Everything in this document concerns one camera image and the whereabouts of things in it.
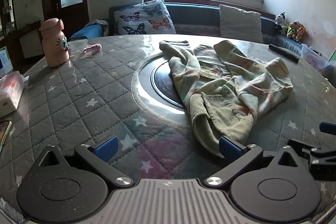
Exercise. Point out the orange plush toy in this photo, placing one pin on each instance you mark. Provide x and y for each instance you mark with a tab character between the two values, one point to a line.
302	33

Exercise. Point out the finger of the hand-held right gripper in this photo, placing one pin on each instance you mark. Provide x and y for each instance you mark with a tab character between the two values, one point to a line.
327	127
315	154

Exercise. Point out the grey cloth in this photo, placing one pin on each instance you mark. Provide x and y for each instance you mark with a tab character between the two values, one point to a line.
101	23

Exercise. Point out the dark wooden shelf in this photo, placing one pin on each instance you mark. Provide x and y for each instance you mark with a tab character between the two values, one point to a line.
6	3

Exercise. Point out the blue cushion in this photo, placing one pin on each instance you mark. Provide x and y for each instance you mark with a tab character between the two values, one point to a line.
86	31

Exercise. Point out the butterfly print pillow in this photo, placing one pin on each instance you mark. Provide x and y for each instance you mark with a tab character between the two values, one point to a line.
144	18

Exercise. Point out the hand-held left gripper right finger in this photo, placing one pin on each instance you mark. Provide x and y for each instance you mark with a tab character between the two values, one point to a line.
229	147

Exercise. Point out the low dark wooden cabinet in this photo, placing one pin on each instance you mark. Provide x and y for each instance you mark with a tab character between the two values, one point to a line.
15	40

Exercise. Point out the dark blue sofa bench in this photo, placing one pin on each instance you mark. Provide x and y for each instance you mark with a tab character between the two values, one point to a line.
194	12

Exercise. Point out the phone at table edge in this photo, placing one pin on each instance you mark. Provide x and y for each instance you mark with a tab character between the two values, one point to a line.
4	134

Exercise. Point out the black remote control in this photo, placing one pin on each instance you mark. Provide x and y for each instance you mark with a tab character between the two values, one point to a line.
284	54

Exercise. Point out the pale green children's shirt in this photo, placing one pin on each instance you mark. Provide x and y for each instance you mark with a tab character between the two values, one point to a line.
236	87

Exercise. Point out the green box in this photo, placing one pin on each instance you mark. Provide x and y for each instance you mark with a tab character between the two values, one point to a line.
332	55

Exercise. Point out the blue and white box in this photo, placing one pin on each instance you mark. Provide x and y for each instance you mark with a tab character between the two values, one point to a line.
5	61

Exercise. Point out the tissue pack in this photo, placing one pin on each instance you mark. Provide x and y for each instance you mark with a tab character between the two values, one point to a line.
10	92

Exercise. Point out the plain white pillow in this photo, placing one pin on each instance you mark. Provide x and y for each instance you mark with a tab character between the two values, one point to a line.
240	23

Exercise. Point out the round black table hotplate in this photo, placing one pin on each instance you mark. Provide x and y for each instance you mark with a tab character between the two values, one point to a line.
162	79

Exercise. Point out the clear plastic bag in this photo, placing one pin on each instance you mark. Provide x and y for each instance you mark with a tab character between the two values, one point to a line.
312	57

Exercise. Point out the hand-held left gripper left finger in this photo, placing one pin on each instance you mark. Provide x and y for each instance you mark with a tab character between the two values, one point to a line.
107	147

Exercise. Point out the pink cartoon water bottle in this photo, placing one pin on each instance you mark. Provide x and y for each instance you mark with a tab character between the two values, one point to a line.
53	43

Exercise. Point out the small pink hair clip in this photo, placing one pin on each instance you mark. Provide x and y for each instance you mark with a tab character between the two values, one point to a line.
92	48

